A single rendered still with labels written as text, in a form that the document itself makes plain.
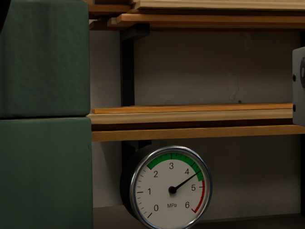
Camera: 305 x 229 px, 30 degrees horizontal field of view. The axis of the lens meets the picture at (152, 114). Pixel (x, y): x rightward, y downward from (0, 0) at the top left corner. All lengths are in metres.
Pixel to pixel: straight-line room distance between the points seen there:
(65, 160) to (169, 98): 2.52
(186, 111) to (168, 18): 0.42
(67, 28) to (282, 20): 2.23
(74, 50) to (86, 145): 0.07
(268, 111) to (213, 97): 0.50
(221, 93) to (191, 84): 0.17
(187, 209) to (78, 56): 0.14
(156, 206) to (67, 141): 0.09
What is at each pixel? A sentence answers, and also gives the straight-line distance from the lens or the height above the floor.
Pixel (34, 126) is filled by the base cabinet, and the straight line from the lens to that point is 0.44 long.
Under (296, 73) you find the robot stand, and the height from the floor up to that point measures 0.74.
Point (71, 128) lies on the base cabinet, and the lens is 0.44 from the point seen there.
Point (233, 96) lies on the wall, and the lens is 3.06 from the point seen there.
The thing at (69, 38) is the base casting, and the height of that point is 0.77.
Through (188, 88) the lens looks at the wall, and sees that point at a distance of 2.98.
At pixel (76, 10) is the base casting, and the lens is 0.44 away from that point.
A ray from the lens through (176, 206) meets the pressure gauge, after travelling 0.41.
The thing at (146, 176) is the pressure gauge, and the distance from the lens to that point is 0.40.
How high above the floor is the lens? 0.73
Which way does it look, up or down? 3 degrees down
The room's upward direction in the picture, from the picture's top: 1 degrees counter-clockwise
